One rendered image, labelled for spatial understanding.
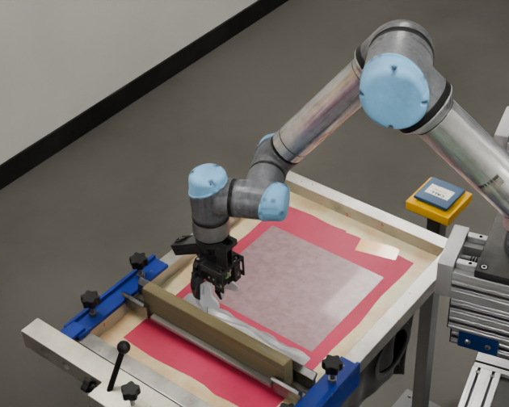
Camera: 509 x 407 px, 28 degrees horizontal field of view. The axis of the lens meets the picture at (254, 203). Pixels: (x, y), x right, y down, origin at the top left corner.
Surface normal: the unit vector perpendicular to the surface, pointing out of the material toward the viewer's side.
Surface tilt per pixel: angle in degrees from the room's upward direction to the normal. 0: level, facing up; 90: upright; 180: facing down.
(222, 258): 90
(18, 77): 90
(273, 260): 0
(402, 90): 85
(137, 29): 90
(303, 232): 0
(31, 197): 0
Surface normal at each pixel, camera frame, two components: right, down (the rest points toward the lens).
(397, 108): -0.30, 0.53
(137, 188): -0.04, -0.78
